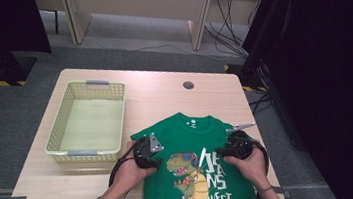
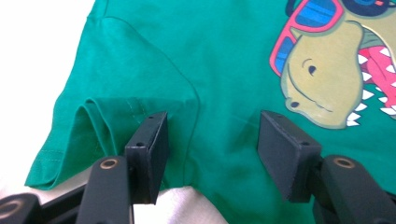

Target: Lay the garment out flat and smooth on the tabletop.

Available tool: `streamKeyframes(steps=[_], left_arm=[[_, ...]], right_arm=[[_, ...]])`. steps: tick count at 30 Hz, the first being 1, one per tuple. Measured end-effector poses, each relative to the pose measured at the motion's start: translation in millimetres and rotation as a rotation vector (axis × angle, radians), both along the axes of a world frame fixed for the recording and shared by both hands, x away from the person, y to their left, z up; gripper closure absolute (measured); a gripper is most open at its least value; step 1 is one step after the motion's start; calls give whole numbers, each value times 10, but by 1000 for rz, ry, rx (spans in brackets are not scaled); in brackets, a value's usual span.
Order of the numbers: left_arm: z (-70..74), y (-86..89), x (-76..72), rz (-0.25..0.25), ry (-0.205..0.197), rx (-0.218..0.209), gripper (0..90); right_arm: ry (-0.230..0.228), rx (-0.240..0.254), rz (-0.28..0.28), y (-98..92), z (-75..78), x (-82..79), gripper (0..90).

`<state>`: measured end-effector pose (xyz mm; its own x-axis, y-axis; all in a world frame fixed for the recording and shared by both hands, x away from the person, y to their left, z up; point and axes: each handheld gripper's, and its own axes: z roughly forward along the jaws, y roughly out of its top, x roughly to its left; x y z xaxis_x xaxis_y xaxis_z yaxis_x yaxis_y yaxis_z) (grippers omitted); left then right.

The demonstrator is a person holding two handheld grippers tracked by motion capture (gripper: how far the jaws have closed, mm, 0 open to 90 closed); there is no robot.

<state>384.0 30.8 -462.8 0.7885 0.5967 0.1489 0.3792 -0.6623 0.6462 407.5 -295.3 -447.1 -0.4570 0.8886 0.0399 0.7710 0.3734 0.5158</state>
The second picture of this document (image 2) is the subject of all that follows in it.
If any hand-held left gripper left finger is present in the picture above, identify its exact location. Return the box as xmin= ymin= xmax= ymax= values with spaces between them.
xmin=76 ymin=111 xmax=170 ymax=224

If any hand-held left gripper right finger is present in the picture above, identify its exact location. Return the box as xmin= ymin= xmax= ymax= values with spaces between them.
xmin=257 ymin=110 xmax=396 ymax=224

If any green dinosaur print t-shirt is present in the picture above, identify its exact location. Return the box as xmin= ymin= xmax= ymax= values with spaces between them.
xmin=24 ymin=0 xmax=396 ymax=224

